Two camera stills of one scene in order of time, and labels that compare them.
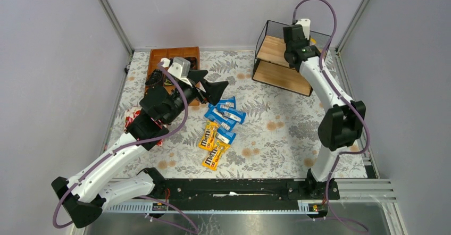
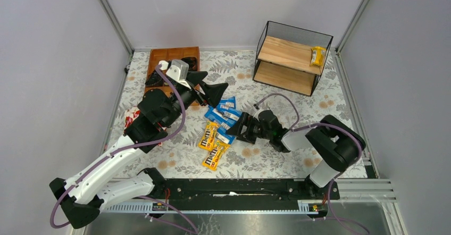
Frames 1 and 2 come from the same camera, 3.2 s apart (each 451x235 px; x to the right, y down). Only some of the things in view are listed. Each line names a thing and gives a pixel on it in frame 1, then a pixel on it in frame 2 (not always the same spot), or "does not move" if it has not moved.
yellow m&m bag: (211, 161) does not move
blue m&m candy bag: (224, 132) does not move
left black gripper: (197, 89) does not move
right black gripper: (291, 35) → (249, 127)
